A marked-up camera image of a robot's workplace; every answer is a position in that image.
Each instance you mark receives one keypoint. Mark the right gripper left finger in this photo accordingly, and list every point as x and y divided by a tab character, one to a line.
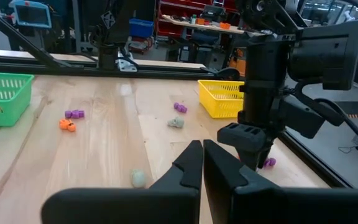
188	174

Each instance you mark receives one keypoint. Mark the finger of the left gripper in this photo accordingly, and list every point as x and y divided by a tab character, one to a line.
252	160
267	152

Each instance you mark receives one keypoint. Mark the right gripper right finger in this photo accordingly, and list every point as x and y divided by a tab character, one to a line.
219	174

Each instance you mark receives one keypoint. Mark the purple skeleton toy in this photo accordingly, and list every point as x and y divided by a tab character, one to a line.
180	107
269	162
75	114

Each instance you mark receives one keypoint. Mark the cream rounded toy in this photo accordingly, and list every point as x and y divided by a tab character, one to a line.
138	178

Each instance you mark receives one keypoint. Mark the grey-green skull toy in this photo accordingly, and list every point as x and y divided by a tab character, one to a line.
176	122

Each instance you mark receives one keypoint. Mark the orange skeleton toy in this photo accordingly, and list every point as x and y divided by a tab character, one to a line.
67	124

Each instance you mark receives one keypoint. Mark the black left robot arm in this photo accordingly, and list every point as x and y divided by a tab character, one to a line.
322	53

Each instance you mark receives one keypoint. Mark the yellow plastic basket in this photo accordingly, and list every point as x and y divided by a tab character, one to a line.
219	99

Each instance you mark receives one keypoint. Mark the orange part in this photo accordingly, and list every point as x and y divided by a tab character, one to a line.
200	21
225	25

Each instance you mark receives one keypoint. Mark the red shelving unit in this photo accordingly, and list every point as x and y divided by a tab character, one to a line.
166	18

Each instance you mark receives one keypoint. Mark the blue storage bin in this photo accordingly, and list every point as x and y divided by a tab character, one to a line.
141	28

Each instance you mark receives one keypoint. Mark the green plastic basket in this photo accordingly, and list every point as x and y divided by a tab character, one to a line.
11	105

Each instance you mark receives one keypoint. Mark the blue framed screen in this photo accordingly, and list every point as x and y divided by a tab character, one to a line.
31	15

